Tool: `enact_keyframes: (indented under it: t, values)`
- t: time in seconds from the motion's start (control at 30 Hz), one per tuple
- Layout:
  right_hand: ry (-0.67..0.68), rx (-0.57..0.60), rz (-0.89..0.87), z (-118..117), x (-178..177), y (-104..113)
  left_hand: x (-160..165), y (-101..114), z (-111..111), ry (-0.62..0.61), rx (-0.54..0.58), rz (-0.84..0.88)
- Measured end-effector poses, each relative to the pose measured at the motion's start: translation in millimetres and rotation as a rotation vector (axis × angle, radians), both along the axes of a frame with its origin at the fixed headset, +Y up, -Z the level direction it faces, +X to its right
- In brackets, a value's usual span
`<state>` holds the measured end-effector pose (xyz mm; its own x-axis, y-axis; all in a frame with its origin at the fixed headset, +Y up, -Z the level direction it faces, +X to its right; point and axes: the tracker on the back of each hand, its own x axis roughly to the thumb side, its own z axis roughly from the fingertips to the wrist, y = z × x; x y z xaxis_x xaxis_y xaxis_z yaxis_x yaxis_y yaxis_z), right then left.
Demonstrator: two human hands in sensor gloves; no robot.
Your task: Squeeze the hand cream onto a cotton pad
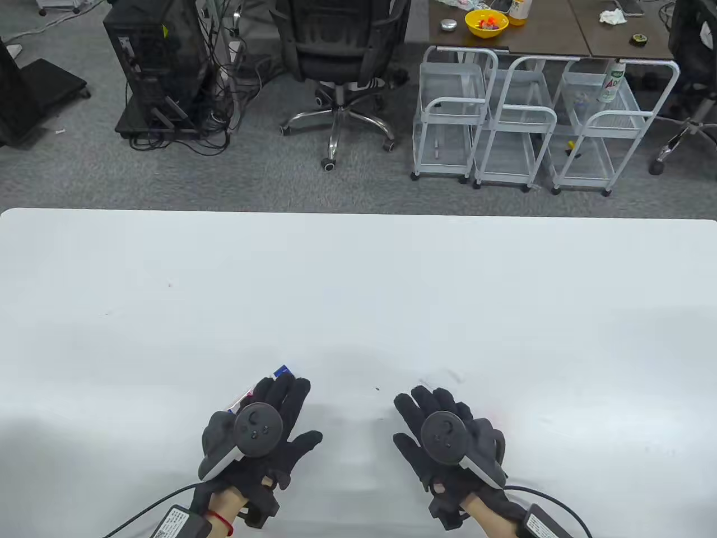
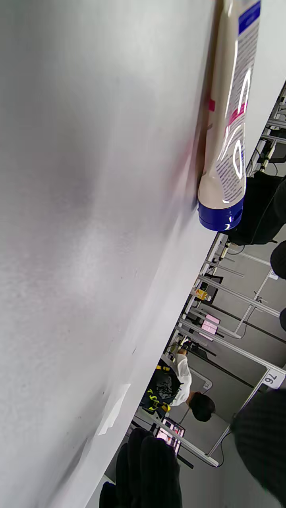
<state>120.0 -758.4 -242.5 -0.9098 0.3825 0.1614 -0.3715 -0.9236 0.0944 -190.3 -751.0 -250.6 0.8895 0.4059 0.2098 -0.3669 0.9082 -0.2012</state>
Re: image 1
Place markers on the black mesh office chair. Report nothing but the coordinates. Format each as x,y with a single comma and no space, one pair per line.
336,45

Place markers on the black computer tower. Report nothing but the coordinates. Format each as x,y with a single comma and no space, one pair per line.
154,61

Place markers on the person's right hand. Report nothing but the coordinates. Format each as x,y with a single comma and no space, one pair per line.
411,414

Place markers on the black wheeled stand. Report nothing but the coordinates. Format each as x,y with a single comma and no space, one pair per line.
50,81

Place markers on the black office chair with armrest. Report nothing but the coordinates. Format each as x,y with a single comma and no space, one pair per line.
692,50

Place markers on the silver round tin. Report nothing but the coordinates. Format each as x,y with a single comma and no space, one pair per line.
448,25

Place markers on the crumpled white tissue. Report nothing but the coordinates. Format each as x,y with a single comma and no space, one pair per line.
613,17

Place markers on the orange juice bottle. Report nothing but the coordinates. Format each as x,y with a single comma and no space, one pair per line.
519,14

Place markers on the white blue-capped hand cream tube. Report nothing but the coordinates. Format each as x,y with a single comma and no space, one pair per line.
281,370

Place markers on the white wheeled base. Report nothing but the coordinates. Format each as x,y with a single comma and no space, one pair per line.
59,4

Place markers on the dark smartphone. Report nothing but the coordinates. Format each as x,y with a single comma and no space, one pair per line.
632,7

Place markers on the grey left hand controller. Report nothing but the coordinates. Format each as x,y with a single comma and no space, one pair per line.
256,430

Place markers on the black white striped shoes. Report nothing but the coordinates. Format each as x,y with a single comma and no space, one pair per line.
361,85

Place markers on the yellow bowl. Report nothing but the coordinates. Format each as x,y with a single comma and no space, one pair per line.
486,28

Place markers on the person's right forearm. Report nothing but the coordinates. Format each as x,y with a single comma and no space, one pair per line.
484,518

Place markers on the person's left hand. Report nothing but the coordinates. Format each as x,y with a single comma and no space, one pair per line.
297,454

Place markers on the brown wooden desk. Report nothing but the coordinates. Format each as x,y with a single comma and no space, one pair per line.
616,42
538,39

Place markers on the grey hand controller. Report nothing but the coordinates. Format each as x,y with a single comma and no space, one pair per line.
256,430
445,437

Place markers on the white green spray bottle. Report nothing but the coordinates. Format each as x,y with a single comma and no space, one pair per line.
611,84

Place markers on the grey right hand controller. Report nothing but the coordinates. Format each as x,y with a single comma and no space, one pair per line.
445,437

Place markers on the person's left forearm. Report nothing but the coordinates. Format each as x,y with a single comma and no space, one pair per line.
224,507

